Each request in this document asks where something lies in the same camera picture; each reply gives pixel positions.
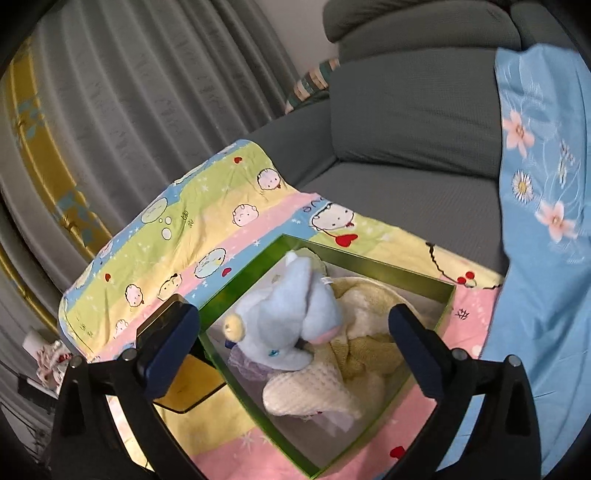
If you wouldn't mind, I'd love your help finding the cartoon printed bedsheet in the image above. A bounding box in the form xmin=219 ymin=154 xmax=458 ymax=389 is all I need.
xmin=58 ymin=138 xmax=506 ymax=480

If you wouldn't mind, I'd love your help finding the blue plush toy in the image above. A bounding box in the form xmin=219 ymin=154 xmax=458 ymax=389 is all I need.
xmin=223 ymin=251 xmax=343 ymax=374

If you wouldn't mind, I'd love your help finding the yellow patterned curtain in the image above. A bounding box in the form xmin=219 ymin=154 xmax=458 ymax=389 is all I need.
xmin=0 ymin=37 xmax=116 ymax=324

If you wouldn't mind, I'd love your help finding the green box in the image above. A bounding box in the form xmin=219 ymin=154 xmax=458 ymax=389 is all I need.
xmin=198 ymin=233 xmax=458 ymax=478

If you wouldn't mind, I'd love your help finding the purple mesh scrunchie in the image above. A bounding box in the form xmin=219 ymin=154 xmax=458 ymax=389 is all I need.
xmin=228 ymin=346 xmax=278 ymax=381

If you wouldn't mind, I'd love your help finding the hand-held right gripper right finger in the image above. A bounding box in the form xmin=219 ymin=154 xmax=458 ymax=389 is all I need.
xmin=387 ymin=305 xmax=542 ymax=480

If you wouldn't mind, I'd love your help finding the grey sofa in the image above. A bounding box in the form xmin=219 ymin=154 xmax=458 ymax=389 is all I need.
xmin=249 ymin=0 xmax=591 ymax=278

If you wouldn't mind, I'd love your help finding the grey curtain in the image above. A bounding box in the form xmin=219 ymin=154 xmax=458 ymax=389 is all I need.
xmin=0 ymin=4 xmax=301 ymax=416

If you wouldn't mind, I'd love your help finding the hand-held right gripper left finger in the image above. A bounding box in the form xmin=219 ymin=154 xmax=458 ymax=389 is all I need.
xmin=48 ymin=302 xmax=201 ymax=480

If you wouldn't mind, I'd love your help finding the cream waffle towel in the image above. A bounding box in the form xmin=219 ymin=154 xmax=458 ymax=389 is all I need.
xmin=263 ymin=272 xmax=444 ymax=421

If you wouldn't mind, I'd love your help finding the pile of clothes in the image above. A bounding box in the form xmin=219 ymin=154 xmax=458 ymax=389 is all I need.
xmin=34 ymin=342 xmax=75 ymax=384

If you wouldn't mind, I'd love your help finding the blue floral cloth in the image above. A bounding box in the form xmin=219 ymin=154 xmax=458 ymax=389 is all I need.
xmin=434 ymin=44 xmax=591 ymax=480

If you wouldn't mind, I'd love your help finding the striped cushion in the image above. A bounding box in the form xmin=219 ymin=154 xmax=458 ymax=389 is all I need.
xmin=284 ymin=58 xmax=340 ymax=114

